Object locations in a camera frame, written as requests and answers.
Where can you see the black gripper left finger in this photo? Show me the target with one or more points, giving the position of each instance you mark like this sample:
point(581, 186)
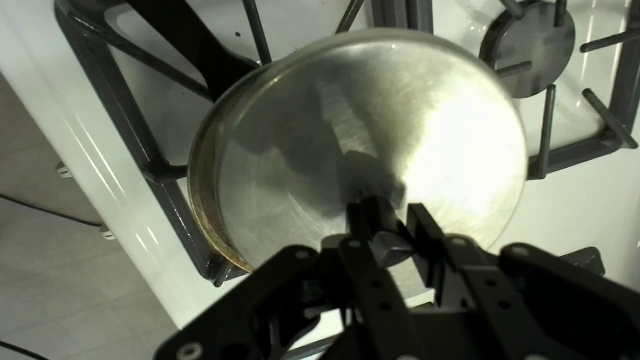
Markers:
point(266, 306)

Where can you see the round steel pot lid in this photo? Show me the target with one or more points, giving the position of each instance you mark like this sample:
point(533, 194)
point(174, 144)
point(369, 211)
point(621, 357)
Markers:
point(401, 132)

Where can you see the black cast iron stove grate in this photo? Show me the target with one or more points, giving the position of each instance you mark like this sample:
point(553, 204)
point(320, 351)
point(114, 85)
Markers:
point(572, 154)
point(131, 120)

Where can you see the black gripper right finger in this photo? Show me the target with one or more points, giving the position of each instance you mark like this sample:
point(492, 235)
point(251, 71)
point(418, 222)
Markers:
point(547, 313)

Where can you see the white gas stove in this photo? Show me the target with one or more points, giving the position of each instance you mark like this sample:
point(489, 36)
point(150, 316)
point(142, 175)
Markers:
point(587, 213)

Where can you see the black round burner cap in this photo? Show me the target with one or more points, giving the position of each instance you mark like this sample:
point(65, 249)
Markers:
point(527, 50)

